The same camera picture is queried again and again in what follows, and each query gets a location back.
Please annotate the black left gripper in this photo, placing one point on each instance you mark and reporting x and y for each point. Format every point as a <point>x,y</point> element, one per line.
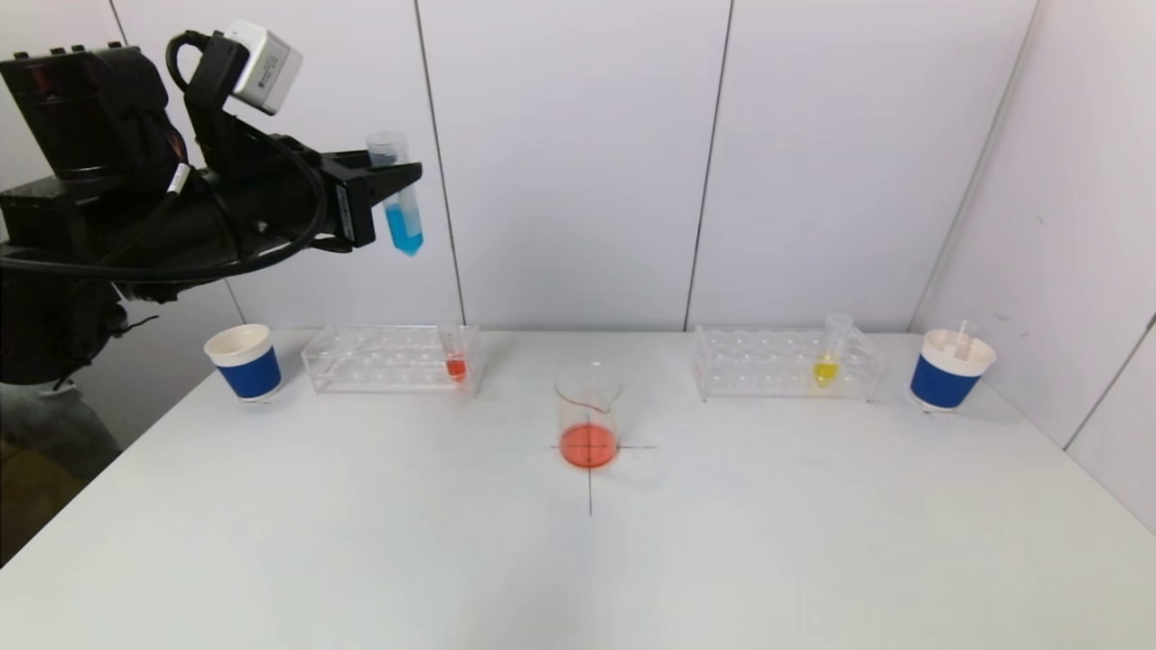
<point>354,210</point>

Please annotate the test tube with red pigment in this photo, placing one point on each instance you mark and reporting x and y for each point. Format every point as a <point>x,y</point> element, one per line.
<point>963,336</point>
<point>457,367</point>

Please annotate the test tube with yellow pigment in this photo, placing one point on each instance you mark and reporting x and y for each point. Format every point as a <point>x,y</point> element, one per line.
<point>823,370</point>

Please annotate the clear acrylic test tube rack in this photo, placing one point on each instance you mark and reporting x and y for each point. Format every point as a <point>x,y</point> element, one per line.
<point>388,363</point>
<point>768,363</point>

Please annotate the clear glass beaker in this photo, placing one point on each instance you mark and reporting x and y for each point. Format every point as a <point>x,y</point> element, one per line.
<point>587,444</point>

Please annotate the test tube with blue pigment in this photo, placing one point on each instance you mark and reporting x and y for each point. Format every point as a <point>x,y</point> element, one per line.
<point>404,226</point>

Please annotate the person in grey trousers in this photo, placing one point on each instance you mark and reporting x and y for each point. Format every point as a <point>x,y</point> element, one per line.
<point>54,424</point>

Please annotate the blue white paper cup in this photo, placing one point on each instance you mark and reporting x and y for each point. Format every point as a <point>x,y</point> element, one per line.
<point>939,384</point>
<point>251,372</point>

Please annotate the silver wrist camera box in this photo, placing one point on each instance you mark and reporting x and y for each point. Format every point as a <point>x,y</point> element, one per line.
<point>266,68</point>

